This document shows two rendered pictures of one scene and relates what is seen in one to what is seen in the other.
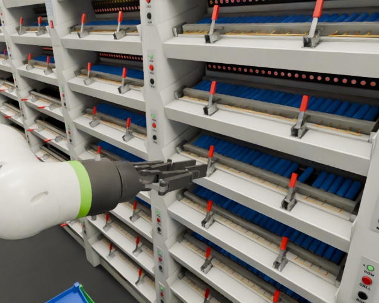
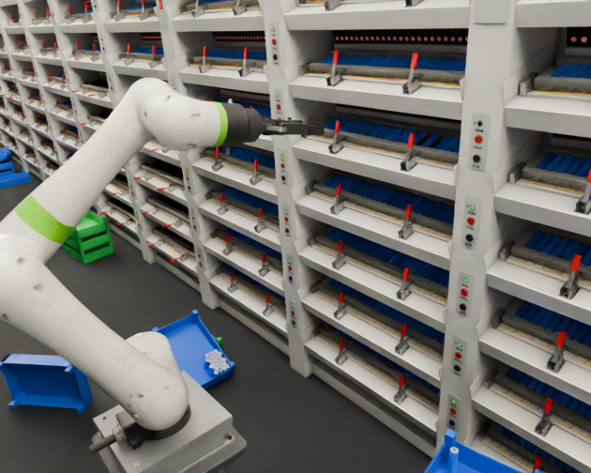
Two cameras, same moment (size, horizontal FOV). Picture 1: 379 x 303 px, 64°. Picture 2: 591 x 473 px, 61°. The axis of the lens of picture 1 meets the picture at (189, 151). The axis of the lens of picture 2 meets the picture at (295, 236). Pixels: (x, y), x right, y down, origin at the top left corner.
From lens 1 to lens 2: 0.63 m
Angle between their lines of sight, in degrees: 7
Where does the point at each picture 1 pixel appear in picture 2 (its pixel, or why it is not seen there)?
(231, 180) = (357, 154)
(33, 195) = (191, 114)
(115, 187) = (244, 121)
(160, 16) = not seen: outside the picture
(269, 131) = (386, 92)
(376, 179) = (468, 119)
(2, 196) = (174, 112)
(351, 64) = (442, 17)
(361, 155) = (457, 99)
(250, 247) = (379, 225)
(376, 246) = (474, 185)
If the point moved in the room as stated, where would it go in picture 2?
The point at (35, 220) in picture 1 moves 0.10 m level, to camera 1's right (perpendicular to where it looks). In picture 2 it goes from (193, 131) to (244, 129)
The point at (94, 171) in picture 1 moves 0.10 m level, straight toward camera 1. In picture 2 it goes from (228, 107) to (234, 116)
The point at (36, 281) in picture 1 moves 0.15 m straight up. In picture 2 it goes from (144, 322) to (139, 295)
